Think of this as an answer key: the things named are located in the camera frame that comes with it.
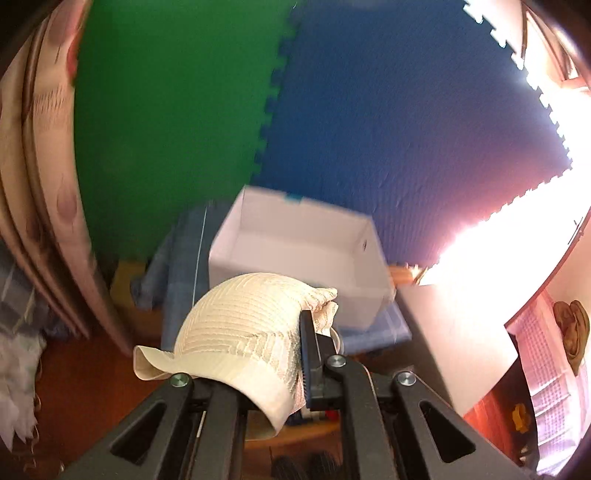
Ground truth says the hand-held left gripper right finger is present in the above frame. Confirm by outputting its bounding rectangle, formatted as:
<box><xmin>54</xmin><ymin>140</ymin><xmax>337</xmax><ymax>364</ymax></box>
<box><xmin>299</xmin><ymin>310</ymin><xmax>532</xmax><ymax>480</ymax></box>

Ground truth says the white floral cloth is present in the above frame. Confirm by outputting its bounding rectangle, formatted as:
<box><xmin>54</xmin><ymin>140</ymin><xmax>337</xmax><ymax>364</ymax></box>
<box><xmin>0</xmin><ymin>330</ymin><xmax>47</xmax><ymax>455</ymax></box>

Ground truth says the beige patterned curtain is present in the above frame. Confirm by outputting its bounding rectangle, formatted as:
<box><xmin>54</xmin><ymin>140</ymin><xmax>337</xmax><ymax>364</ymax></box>
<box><xmin>0</xmin><ymin>0</ymin><xmax>136</xmax><ymax>357</ymax></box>

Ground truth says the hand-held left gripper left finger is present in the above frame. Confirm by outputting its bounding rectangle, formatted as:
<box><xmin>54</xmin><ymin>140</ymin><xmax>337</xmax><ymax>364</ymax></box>
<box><xmin>60</xmin><ymin>373</ymin><xmax>252</xmax><ymax>480</ymax></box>

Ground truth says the white shoe box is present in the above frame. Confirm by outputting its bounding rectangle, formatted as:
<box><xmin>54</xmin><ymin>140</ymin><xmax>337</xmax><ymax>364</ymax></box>
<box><xmin>208</xmin><ymin>185</ymin><xmax>397</xmax><ymax>332</ymax></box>

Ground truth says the brown hat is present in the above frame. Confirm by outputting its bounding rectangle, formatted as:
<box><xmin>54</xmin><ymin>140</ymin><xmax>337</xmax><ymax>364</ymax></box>
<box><xmin>553</xmin><ymin>300</ymin><xmax>591</xmax><ymax>376</ymax></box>

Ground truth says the grey plaid cloth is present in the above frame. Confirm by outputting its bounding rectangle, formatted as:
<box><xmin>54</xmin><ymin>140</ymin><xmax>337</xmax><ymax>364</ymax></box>
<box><xmin>0</xmin><ymin>242</ymin><xmax>49</xmax><ymax>335</ymax></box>

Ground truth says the plaid slipper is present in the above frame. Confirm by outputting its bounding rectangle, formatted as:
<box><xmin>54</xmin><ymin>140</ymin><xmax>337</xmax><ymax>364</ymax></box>
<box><xmin>271</xmin><ymin>456</ymin><xmax>303</xmax><ymax>480</ymax></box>
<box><xmin>306</xmin><ymin>453</ymin><xmax>341</xmax><ymax>480</ymax></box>

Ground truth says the blue checked cloth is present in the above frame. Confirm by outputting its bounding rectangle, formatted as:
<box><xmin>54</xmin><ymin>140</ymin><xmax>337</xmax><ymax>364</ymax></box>
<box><xmin>130</xmin><ymin>207</ymin><xmax>411</xmax><ymax>357</ymax></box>

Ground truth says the cardboard box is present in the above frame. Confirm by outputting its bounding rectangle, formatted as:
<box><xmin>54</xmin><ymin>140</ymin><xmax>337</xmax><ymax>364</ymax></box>
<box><xmin>110</xmin><ymin>261</ymin><xmax>163</xmax><ymax>326</ymax></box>

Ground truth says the cream ribbed bra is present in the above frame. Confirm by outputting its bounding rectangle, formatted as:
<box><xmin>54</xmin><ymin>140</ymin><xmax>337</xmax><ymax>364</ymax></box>
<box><xmin>133</xmin><ymin>272</ymin><xmax>343</xmax><ymax>439</ymax></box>

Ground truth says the wooden nightstand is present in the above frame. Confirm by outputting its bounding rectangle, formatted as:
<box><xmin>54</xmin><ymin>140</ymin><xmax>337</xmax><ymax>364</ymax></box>
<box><xmin>389</xmin><ymin>264</ymin><xmax>423</xmax><ymax>287</ymax></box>

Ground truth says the green foam mat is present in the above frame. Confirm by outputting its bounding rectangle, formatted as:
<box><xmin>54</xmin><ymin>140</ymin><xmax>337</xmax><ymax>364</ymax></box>
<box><xmin>71</xmin><ymin>0</ymin><xmax>306</xmax><ymax>269</ymax></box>

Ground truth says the pink checked curtain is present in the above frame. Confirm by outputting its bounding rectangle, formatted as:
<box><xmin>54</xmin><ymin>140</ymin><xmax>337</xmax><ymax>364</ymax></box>
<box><xmin>505</xmin><ymin>286</ymin><xmax>591</xmax><ymax>477</ymax></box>

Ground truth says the wooden window frame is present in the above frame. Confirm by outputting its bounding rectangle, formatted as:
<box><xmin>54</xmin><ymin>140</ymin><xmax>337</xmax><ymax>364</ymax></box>
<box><xmin>521</xmin><ymin>0</ymin><xmax>591</xmax><ymax>95</ymax></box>

